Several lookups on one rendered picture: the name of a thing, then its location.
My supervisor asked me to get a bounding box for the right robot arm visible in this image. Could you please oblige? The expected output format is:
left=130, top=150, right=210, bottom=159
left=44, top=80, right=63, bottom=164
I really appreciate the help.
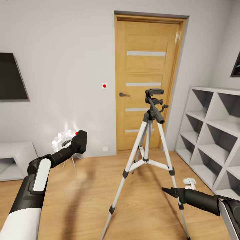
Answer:
left=162, top=178, right=240, bottom=240

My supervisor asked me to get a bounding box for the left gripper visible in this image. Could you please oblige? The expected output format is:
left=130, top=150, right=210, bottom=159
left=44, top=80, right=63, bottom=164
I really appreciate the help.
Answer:
left=57, top=144, right=81, bottom=162

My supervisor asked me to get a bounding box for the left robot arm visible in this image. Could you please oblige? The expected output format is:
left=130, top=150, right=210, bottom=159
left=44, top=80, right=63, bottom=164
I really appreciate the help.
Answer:
left=0, top=136, right=81, bottom=240

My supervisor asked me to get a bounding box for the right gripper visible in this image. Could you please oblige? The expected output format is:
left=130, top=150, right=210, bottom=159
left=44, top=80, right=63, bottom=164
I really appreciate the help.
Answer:
left=162, top=187, right=205, bottom=211

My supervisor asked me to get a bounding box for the camera tripod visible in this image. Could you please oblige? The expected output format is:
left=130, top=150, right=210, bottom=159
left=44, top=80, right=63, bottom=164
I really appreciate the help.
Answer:
left=100, top=89, right=191, bottom=240

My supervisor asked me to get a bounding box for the digital camera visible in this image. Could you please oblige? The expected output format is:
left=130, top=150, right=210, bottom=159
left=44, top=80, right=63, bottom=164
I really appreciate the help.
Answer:
left=71, top=130, right=87, bottom=154

